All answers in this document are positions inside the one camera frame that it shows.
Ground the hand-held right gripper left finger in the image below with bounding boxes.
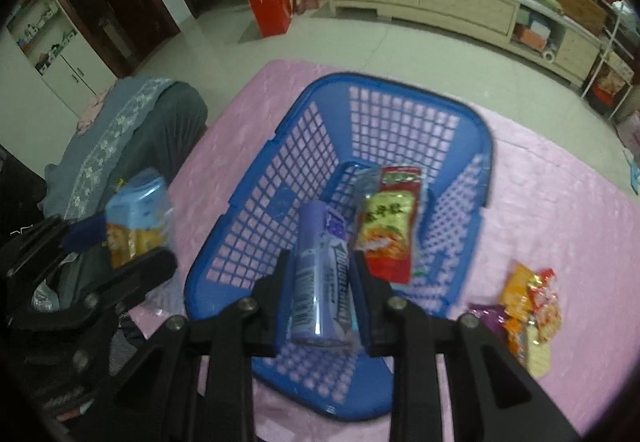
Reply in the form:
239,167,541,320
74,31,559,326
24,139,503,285
97,249,293,442

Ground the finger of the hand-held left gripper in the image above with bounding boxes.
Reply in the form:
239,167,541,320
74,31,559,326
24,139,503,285
5,214,110,283
6,247,179,332

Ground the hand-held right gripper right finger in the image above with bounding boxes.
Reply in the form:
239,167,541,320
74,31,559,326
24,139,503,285
350,252,583,442

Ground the small light blue snack packet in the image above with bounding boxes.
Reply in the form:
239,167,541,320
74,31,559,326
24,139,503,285
105,168,175,269

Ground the purple gum canister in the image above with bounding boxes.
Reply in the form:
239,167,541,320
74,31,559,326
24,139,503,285
289,201,362,355

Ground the red yellow snack packet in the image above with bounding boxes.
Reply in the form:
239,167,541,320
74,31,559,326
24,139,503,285
354,189,418,285

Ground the purple snack packet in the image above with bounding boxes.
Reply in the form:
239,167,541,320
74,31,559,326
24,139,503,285
467,302,508,338

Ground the blue plastic basket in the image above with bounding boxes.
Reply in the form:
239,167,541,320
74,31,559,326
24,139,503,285
184,72,495,423

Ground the cream green snack packet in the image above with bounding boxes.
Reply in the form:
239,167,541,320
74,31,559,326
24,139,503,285
352,167,383,223

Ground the orange cartoon snack packet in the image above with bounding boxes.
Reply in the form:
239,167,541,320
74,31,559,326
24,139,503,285
502,317,553,379

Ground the orange yellow square snack packet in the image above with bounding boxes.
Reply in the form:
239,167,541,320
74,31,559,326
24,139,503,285
502,262,533,318

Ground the dark red snack packet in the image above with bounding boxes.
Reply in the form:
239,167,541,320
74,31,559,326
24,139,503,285
381,165,422,193

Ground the small red orange snack packet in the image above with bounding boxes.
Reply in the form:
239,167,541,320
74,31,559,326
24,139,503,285
525,267,562,343

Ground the pink cloth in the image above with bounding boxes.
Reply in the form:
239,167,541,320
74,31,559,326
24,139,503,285
77,92,108,130

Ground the grey covered sofa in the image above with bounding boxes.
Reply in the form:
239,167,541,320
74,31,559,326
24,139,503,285
39,76,209,273

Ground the red paper bag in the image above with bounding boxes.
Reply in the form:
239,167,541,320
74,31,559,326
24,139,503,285
244,0,293,39

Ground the white metal rack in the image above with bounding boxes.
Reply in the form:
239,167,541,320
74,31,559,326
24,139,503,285
580,0,640,120

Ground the brown cardboard box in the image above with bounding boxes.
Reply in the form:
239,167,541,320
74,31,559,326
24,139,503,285
555,0,608,35

